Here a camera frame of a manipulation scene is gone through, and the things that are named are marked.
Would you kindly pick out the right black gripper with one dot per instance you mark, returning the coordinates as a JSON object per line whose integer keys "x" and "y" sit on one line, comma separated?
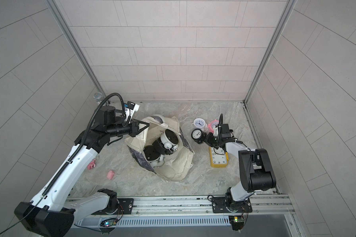
{"x": 209, "y": 140}

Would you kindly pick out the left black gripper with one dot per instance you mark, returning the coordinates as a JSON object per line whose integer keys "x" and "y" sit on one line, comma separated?
{"x": 134, "y": 127}

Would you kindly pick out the pink alarm clock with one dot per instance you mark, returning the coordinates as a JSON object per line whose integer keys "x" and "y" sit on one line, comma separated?
{"x": 213, "y": 125}

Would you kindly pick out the black alarm clock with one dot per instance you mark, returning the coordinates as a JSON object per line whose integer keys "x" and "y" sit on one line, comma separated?
{"x": 198, "y": 136}

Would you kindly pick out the yellow rectangular alarm clock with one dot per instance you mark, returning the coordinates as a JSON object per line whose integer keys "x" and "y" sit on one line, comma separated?
{"x": 218, "y": 157}

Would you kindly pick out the white twin-bell alarm clock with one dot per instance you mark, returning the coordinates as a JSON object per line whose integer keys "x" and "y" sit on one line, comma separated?
{"x": 200, "y": 123}

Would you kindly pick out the large white twin-bell clock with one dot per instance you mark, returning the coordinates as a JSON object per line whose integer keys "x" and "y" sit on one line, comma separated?
{"x": 169, "y": 140}

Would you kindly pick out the beige canvas tote bag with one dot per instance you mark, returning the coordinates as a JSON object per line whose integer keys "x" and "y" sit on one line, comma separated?
{"x": 177, "y": 164}

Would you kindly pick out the large black round clock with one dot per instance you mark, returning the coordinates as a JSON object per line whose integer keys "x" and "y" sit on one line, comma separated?
{"x": 160, "y": 148}

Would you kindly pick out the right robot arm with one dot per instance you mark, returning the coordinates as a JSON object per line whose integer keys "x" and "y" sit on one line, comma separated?
{"x": 255, "y": 171}

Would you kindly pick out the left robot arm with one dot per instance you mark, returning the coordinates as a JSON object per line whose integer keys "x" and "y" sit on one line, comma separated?
{"x": 47, "y": 214}

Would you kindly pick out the silver clock black back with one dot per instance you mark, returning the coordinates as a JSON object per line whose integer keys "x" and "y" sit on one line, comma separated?
{"x": 154, "y": 158}

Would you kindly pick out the glitter microphone on stand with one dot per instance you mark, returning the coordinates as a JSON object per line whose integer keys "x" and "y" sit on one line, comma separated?
{"x": 98, "y": 97}

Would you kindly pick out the small pink eraser piece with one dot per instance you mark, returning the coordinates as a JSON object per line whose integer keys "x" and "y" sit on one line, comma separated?
{"x": 110, "y": 175}

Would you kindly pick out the small pink toy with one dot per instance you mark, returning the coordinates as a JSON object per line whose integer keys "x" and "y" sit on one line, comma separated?
{"x": 92, "y": 164}

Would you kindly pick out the right circuit board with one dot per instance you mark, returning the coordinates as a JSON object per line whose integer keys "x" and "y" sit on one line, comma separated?
{"x": 237, "y": 222}

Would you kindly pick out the circuit board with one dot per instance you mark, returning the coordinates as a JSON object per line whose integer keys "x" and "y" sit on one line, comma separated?
{"x": 111, "y": 222}
{"x": 237, "y": 222}

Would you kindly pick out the left circuit board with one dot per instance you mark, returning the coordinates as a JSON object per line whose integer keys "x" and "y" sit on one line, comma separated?
{"x": 111, "y": 222}

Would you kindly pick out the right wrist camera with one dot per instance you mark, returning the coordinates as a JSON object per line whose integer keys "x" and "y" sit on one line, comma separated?
{"x": 224, "y": 132}

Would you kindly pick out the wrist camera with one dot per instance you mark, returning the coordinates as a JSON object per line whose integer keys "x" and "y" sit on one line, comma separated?
{"x": 224, "y": 132}
{"x": 130, "y": 109}

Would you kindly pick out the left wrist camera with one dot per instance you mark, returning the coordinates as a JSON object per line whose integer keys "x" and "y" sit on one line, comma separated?
{"x": 130, "y": 109}

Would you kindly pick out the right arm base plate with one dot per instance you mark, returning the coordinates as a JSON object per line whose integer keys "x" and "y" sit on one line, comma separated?
{"x": 224, "y": 204}

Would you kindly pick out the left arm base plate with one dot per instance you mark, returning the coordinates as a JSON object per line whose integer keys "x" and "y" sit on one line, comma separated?
{"x": 124, "y": 206}

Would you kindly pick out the aluminium mounting rail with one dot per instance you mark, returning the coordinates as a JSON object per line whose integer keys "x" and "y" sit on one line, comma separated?
{"x": 163, "y": 206}

